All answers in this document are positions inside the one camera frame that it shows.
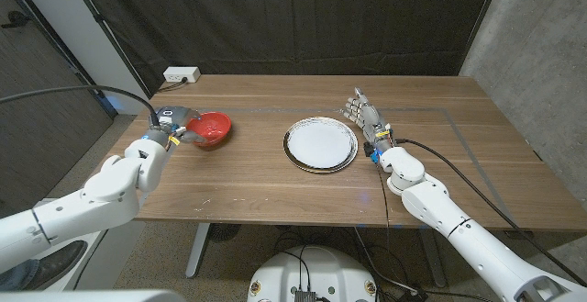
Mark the red bowl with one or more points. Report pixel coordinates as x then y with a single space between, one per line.
213 127

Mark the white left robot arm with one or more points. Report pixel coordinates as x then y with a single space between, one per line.
105 192

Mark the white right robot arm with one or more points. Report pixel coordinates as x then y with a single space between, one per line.
435 201

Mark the white plate with dark rim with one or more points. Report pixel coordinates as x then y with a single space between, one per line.
321 145

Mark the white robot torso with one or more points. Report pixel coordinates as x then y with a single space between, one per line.
321 270

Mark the black shoe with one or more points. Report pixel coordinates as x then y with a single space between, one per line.
55 263

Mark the white floor platform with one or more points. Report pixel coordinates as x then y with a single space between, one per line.
114 251

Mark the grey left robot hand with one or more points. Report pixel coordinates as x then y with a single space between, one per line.
172 116

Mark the grey table leg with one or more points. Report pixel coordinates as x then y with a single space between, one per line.
433 265
198 251

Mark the grey box on torso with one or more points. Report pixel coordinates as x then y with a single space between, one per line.
305 296

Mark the black backdrop stand pole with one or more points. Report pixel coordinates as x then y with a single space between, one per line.
110 33
481 22

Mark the blue jeans leg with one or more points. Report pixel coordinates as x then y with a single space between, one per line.
18 274

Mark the white power strip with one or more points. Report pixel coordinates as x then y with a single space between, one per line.
181 73

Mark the black backdrop curtain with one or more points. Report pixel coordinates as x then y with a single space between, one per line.
293 17

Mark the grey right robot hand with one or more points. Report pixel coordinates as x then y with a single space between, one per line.
371 118

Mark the black floor power adapter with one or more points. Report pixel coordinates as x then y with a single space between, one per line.
413 294

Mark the black round floor fan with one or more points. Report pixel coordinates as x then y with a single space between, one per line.
224 231

